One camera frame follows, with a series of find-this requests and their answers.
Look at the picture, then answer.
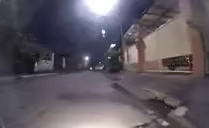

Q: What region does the vehicle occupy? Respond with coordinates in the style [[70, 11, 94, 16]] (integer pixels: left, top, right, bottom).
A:
[[93, 63, 106, 72]]

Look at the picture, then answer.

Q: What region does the thin pole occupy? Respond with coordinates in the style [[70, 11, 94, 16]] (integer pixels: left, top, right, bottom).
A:
[[119, 13, 125, 71]]

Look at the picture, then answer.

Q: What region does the dark grey asphalt road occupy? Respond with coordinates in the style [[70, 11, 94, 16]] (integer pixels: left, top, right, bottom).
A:
[[0, 70, 173, 128]]

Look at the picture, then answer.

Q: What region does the bright street lamp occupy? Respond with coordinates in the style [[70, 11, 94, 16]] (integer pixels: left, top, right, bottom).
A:
[[85, 0, 119, 16]]

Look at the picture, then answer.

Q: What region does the pale building with pillars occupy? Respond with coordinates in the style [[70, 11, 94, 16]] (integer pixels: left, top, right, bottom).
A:
[[121, 0, 209, 78]]

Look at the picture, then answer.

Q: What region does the broken concrete kerb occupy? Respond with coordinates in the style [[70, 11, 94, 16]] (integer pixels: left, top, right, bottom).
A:
[[111, 81, 193, 128]]

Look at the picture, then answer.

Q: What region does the grey concrete sidewalk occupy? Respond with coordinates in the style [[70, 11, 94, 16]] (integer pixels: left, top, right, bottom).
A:
[[105, 70, 209, 128]]

